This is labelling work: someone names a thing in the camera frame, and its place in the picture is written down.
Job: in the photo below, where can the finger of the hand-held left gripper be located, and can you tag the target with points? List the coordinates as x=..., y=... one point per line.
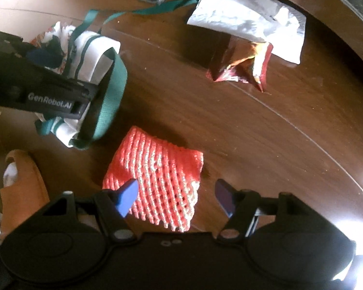
x=39, y=56
x=86, y=98

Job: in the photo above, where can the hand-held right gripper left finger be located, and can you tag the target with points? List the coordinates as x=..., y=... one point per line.
x=127, y=198

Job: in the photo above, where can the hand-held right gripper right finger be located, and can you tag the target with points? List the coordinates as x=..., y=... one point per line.
x=225, y=198

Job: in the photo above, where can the red foam fruit net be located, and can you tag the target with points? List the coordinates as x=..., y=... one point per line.
x=157, y=181

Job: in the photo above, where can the white sock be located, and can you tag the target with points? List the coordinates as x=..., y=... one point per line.
x=10, y=173

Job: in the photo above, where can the brown slipper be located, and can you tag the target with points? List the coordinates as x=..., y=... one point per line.
x=24, y=193

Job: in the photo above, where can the red chip bag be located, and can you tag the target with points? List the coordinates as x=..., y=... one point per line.
x=245, y=65

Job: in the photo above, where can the white foil wrapper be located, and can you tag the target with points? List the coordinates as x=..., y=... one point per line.
x=248, y=18

